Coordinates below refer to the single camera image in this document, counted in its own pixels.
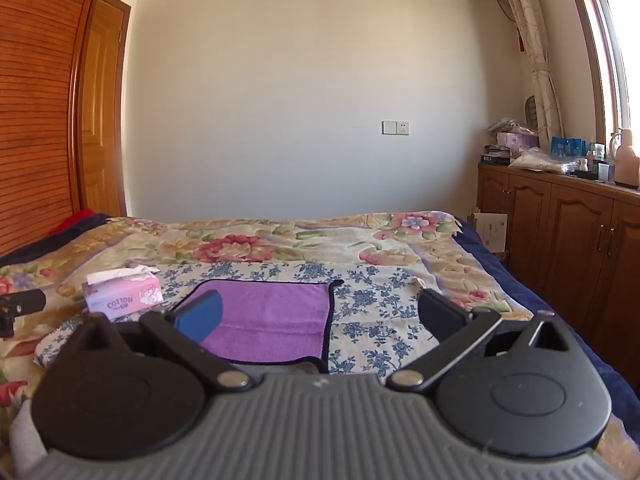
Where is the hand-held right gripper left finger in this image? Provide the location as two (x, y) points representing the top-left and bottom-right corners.
(69, 289), (255, 394)

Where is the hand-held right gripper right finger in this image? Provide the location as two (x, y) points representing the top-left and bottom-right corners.
(386, 288), (572, 394)

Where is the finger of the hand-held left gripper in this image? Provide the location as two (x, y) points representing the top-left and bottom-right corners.
(0, 288), (47, 339)

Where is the purple towel with dark trim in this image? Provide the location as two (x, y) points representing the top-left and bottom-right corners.
(169, 278), (345, 374)

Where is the blue floral white cloth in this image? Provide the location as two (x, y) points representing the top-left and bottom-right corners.
(33, 262), (442, 377)

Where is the pink tissue box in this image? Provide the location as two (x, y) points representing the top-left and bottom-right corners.
(81, 265), (165, 319)

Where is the white paper bag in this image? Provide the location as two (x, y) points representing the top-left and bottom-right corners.
(472, 212), (509, 256)

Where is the red cloth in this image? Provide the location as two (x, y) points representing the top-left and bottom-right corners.
(47, 208), (101, 236)

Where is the navy blue bed sheet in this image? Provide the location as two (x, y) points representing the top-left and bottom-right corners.
(452, 216), (640, 433)

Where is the floral bed blanket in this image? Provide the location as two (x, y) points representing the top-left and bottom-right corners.
(0, 210), (535, 466)

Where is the wooden cabinet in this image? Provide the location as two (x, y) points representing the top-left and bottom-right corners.
(476, 162), (640, 383)

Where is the stack of books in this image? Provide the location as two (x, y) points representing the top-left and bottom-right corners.
(480, 144), (513, 165)

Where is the clear plastic bag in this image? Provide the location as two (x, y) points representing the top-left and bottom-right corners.
(508, 147), (576, 176)

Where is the wooden slatted wardrobe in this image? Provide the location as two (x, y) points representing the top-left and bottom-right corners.
(0, 0), (110, 257)

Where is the wooden door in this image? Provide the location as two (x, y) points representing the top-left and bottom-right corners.
(80, 0), (133, 218)

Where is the blue box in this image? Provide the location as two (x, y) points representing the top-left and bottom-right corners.
(550, 136), (587, 159)

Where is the white fan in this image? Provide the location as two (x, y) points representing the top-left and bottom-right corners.
(522, 94), (541, 130)

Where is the patterned beige curtain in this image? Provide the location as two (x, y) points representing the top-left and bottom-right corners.
(492, 0), (566, 147)

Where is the window with wooden frame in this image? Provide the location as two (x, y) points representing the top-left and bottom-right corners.
(560, 0), (640, 151)

